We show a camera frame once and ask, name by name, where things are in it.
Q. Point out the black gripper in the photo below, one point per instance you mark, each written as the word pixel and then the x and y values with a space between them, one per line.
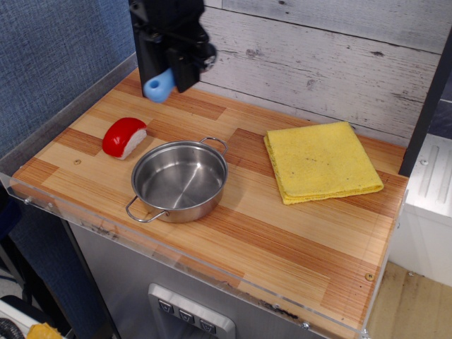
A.
pixel 163 26

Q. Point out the blue handled grey spoon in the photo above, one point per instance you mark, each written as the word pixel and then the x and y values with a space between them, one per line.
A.
pixel 158 88

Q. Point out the folded yellow cloth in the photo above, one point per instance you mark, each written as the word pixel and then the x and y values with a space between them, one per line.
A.
pixel 318 162

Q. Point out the silver dispenser button panel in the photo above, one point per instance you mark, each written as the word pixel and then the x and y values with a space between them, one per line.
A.
pixel 167 302

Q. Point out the dark grey post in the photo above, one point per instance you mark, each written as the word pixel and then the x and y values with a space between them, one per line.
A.
pixel 142 86
pixel 428 109

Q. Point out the clear acrylic table guard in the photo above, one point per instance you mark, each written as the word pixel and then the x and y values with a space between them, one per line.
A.
pixel 310 270

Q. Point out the stainless steel pot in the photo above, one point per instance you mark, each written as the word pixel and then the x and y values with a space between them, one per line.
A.
pixel 180 181

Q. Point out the white grooved block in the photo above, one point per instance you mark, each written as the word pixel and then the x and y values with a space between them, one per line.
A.
pixel 429 186

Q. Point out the dark grey left post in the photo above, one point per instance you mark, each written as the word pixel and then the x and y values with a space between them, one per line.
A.
pixel 142 86

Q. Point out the dark grey right post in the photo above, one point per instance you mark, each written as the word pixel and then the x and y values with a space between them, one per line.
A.
pixel 428 109

